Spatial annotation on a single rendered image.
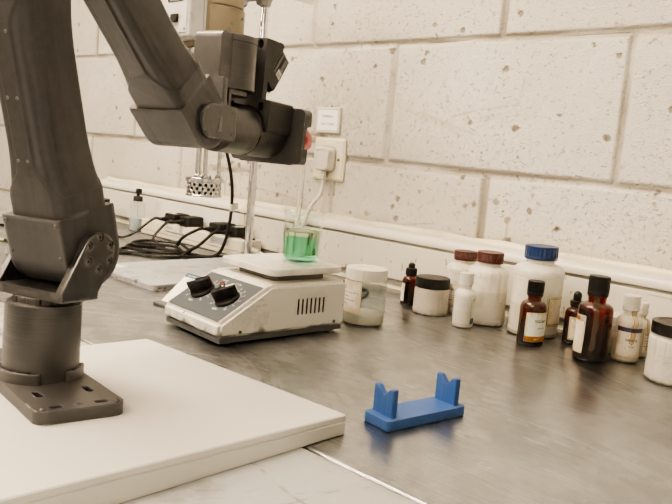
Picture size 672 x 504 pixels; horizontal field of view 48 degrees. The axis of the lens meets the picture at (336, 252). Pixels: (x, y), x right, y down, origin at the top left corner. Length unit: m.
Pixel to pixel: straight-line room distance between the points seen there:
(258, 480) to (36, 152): 0.31
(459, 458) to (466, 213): 0.74
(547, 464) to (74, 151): 0.46
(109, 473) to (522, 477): 0.31
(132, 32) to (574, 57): 0.74
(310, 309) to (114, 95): 1.37
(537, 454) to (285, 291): 0.40
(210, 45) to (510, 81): 0.61
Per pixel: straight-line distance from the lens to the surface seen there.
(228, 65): 0.83
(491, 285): 1.13
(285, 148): 0.91
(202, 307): 0.93
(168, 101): 0.74
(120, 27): 0.71
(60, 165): 0.64
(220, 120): 0.78
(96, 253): 0.66
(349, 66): 1.52
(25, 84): 0.63
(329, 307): 0.98
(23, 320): 0.66
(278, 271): 0.92
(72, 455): 0.55
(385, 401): 0.68
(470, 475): 0.61
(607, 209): 1.20
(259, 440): 0.59
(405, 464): 0.61
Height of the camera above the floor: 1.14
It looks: 8 degrees down
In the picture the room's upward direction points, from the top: 5 degrees clockwise
